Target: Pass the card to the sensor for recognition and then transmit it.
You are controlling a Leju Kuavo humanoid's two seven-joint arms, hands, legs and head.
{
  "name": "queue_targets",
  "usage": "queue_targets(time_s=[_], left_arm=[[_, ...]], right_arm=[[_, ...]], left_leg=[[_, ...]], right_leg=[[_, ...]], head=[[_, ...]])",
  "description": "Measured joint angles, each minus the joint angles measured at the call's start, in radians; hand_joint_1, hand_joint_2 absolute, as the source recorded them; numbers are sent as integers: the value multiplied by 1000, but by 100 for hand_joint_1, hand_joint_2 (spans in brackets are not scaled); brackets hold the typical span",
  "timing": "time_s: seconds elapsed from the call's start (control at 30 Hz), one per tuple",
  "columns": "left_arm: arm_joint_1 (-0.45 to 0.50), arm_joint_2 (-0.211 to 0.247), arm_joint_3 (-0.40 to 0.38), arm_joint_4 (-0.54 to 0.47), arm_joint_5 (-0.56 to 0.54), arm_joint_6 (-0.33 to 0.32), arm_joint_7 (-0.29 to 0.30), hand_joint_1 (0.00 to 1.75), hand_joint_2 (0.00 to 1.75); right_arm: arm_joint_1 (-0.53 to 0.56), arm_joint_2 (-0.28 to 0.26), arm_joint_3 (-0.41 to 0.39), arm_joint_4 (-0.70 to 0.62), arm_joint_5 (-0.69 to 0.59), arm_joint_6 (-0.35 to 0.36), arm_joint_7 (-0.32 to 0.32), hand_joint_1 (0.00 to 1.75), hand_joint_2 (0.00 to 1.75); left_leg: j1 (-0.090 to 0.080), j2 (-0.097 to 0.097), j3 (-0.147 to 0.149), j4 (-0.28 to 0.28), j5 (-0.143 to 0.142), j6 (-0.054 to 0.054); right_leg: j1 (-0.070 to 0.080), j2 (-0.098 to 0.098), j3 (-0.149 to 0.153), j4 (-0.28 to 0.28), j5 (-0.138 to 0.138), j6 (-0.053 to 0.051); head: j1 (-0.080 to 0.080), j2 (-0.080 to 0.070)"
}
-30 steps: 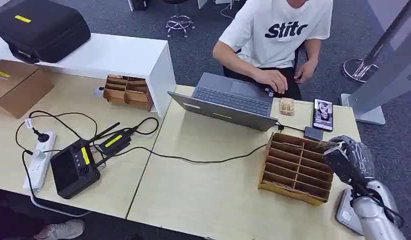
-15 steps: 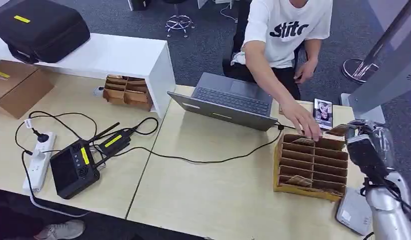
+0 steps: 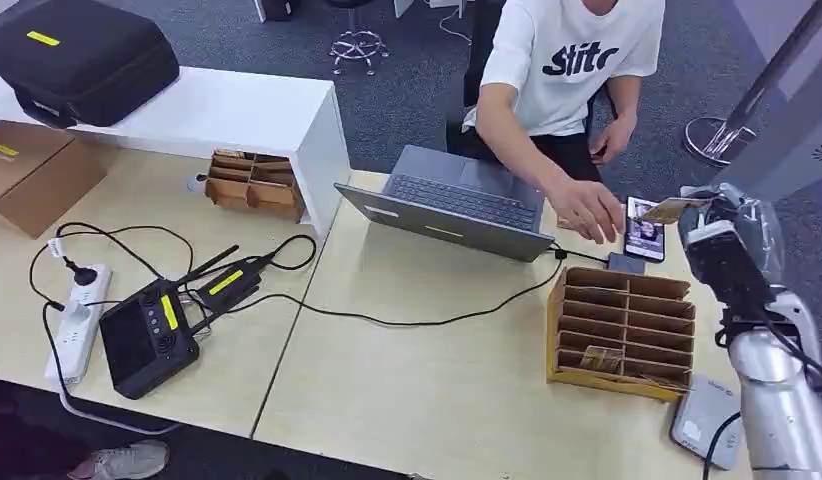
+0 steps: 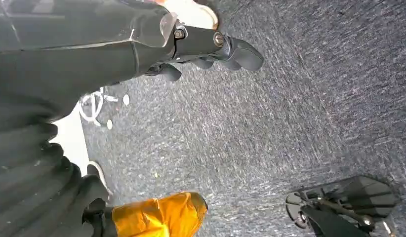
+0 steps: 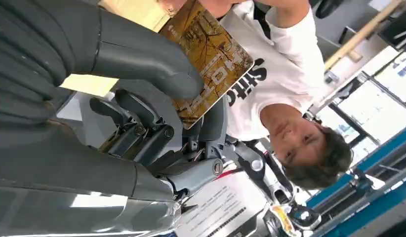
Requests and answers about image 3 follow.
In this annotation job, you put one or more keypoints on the person's right hand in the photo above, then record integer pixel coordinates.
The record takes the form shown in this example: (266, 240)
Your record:
(586, 208)

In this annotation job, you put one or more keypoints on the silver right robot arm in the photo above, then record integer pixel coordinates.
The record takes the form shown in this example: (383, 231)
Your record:
(778, 411)

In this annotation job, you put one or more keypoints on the brown cardboard box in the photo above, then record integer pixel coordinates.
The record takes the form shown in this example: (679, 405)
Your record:
(43, 185)

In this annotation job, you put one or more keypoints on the chrome pole round base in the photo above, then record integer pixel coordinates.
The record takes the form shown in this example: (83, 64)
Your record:
(719, 139)

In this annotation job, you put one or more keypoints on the white power strip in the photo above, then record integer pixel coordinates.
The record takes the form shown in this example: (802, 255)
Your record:
(76, 324)

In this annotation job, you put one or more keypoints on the black antenna rod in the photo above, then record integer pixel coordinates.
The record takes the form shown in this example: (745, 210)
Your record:
(211, 262)

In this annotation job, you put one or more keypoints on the small dark grey block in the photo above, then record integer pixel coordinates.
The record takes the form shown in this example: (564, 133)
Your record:
(626, 265)

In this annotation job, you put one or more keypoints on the black carrying case yellow label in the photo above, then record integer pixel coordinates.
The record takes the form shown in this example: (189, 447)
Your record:
(86, 66)

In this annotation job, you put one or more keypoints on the chrome stool base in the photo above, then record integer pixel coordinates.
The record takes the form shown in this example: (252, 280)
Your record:
(358, 46)

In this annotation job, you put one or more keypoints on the black radio module yellow label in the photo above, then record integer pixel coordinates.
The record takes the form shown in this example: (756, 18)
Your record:
(229, 283)

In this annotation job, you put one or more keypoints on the person's left hand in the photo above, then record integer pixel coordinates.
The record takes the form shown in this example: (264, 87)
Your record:
(610, 142)

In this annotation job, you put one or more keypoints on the white desk riser shelf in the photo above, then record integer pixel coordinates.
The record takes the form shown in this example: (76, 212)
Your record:
(225, 112)

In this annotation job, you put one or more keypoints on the flat pale grey device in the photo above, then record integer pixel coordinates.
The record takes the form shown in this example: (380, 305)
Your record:
(699, 417)

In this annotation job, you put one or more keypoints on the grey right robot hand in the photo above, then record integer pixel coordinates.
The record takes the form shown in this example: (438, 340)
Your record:
(732, 265)

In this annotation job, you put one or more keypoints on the black handheld controller screen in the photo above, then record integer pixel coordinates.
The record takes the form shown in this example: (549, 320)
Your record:
(146, 344)

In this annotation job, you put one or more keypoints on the grey open laptop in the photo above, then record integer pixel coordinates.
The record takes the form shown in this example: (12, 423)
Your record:
(460, 195)

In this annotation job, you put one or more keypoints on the grey stand panel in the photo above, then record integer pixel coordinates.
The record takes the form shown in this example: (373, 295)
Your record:
(788, 146)

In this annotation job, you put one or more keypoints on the large wooden card box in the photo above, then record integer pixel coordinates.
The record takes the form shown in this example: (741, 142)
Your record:
(623, 331)

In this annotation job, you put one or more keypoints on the grey sneaker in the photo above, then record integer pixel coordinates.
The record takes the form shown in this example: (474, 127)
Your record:
(126, 462)

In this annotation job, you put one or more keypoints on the small wooden divider box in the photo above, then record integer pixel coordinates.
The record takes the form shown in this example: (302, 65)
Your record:
(262, 193)

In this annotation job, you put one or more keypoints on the black plug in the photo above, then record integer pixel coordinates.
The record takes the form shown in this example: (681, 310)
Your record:
(84, 274)

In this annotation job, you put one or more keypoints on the black smartphone lit screen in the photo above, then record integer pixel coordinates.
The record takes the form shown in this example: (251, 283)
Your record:
(643, 242)

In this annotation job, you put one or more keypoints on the person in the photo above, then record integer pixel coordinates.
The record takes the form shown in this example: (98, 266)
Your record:
(563, 60)

